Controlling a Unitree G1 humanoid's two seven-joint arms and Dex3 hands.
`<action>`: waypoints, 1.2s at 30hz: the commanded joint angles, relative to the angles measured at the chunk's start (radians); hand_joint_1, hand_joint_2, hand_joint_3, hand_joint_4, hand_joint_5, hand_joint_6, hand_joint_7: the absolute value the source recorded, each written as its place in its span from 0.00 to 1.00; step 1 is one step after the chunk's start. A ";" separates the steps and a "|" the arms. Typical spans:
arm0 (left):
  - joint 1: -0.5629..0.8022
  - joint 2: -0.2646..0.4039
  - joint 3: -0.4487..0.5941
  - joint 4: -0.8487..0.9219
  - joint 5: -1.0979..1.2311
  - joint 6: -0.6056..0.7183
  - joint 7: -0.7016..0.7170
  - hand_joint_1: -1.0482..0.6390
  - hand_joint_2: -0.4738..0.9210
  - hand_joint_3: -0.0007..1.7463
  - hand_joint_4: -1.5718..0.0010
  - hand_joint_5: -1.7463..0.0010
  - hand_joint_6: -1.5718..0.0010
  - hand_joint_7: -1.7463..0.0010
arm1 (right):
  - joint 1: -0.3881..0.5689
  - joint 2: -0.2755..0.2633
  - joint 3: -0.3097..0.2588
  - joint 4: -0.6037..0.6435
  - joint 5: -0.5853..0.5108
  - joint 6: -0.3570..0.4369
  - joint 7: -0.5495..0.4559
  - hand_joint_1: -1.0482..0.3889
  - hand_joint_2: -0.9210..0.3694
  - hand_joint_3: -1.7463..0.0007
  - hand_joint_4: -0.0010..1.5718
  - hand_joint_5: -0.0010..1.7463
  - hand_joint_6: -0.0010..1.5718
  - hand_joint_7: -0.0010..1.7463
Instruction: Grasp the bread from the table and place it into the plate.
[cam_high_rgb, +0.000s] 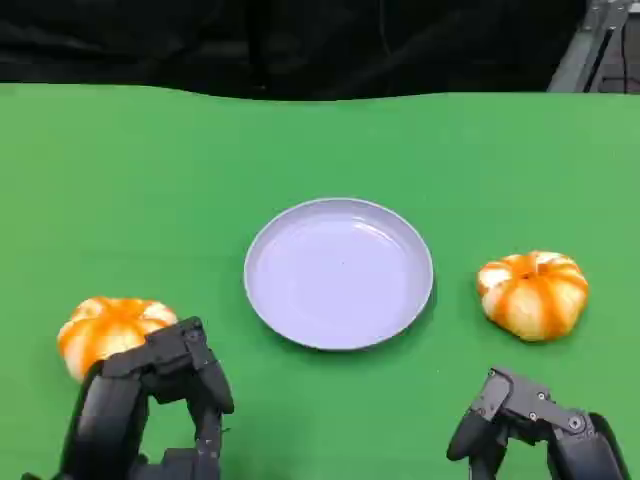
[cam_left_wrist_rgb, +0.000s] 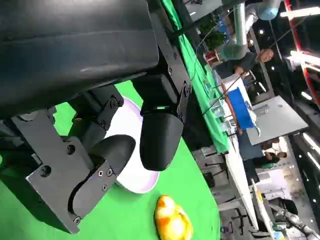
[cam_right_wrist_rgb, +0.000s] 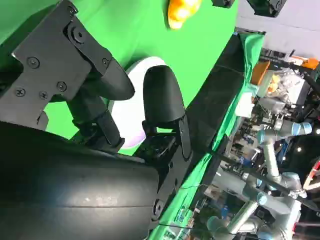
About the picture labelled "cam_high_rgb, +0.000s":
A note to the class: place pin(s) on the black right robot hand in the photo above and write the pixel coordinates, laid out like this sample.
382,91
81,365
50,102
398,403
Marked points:
565,430

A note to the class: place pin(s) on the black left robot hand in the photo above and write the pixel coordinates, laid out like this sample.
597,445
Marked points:
112,420

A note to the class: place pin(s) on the orange and white bread roll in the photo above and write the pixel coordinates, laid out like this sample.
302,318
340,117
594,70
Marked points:
532,296
107,330

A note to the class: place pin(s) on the lilac plate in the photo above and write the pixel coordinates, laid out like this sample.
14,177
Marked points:
338,273

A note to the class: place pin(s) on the green cloth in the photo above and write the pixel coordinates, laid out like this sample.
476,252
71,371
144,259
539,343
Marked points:
320,200

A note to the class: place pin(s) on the black backdrop cloth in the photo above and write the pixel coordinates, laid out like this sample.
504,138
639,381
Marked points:
280,45

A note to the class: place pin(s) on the grey metal frame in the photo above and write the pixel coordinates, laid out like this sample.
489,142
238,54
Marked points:
590,45

